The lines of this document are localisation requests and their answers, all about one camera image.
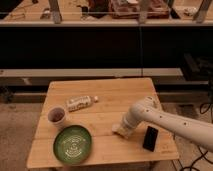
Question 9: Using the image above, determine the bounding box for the black cable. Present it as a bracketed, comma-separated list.
[168, 103, 213, 171]

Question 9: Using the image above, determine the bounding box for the white sponge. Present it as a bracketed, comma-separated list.
[112, 124, 132, 139]

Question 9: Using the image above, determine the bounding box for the white paper cup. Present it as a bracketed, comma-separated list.
[47, 107, 66, 129]

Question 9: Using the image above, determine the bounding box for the long workbench shelf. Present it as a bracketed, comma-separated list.
[0, 0, 213, 27]

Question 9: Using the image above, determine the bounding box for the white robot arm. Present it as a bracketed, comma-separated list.
[118, 97, 213, 152]

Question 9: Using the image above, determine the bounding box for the black smartphone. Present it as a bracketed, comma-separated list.
[143, 126, 158, 152]

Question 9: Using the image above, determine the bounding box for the wooden table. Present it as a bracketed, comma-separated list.
[27, 78, 179, 169]

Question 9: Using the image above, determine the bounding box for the green plate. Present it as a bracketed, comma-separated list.
[53, 125, 92, 165]

